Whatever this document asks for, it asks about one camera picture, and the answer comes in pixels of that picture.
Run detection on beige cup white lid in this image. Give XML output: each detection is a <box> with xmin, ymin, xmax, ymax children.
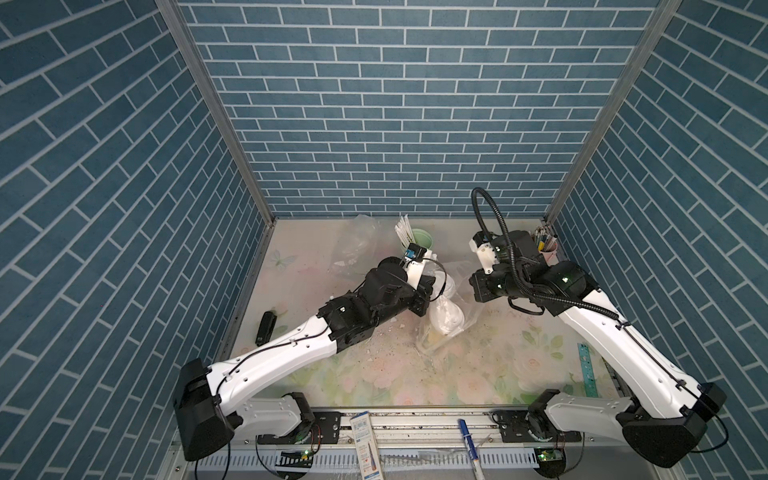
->
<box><xmin>428</xmin><ymin>297</ymin><xmax>465</xmax><ymax>337</ymax></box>

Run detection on clear plastic carrier bag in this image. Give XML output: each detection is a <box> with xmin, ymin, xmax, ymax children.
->
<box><xmin>416</xmin><ymin>261</ymin><xmax>483</xmax><ymax>354</ymax></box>

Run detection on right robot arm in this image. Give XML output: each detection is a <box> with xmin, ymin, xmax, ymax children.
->
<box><xmin>469</xmin><ymin>187</ymin><xmax>727</xmax><ymax>468</ymax></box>

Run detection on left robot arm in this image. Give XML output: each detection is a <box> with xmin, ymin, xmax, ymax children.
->
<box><xmin>172</xmin><ymin>257</ymin><xmax>442</xmax><ymax>462</ymax></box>

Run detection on spare clear plastic bags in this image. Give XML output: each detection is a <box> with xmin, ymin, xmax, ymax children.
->
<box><xmin>329</xmin><ymin>215</ymin><xmax>381</xmax><ymax>279</ymax></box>

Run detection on green straw holder cup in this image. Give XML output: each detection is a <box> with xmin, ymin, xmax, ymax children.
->
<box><xmin>401</xmin><ymin>228</ymin><xmax>433</xmax><ymax>250</ymax></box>

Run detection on pink pencil bucket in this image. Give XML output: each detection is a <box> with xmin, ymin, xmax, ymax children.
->
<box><xmin>539</xmin><ymin>236</ymin><xmax>559</xmax><ymax>265</ymax></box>

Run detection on pencils in bucket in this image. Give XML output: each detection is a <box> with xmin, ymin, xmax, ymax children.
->
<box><xmin>532</xmin><ymin>223</ymin><xmax>558</xmax><ymax>252</ymax></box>

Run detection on white blue label card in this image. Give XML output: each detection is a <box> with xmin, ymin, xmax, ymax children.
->
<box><xmin>350</xmin><ymin>412</ymin><xmax>384</xmax><ymax>480</ymax></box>

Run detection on blue white marker pen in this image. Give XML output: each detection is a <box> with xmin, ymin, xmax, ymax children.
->
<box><xmin>457</xmin><ymin>419</ymin><xmax>485</xmax><ymax>480</ymax></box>

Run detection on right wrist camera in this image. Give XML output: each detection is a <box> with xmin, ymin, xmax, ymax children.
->
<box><xmin>469</xmin><ymin>231</ymin><xmax>499</xmax><ymax>275</ymax></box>

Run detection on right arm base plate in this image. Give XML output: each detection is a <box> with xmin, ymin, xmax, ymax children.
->
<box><xmin>490</xmin><ymin>409</ymin><xmax>582</xmax><ymax>443</ymax></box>

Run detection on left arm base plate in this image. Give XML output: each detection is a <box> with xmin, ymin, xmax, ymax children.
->
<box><xmin>257</xmin><ymin>410</ymin><xmax>342</xmax><ymax>445</ymax></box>

